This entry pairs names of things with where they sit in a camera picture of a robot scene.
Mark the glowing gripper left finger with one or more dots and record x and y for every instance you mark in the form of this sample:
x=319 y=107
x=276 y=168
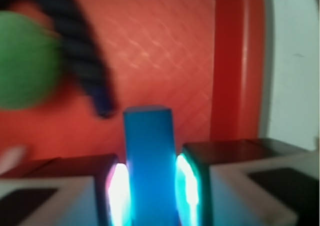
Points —
x=87 y=190

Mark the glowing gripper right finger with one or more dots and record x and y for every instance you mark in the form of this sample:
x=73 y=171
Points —
x=247 y=182

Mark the blue rectangular block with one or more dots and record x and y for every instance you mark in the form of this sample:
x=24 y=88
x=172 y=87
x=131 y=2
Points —
x=150 y=157

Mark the red plastic tray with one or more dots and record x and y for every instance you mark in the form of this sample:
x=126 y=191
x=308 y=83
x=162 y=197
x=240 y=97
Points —
x=202 y=58

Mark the green dimpled ball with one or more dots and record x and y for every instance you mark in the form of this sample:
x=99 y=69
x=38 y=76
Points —
x=30 y=62

